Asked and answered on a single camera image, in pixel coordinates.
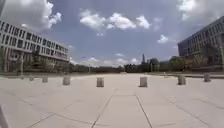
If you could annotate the grey building with window grid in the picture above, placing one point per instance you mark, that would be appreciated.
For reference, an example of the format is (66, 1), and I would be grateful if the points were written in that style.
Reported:
(203, 41)

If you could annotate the row of stone bollards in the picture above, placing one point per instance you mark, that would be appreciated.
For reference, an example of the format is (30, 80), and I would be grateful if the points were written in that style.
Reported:
(100, 82)

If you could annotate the row of trees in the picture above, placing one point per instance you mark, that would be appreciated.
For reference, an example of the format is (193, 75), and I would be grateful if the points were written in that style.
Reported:
(153, 65)

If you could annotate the tower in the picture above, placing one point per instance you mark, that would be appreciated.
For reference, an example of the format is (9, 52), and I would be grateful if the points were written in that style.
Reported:
(143, 59)

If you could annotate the pale stone slab plaza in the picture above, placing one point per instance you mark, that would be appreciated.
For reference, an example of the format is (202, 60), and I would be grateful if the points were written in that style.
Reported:
(120, 106)

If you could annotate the white building with window rows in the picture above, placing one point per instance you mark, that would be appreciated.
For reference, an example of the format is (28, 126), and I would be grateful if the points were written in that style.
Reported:
(26, 48)

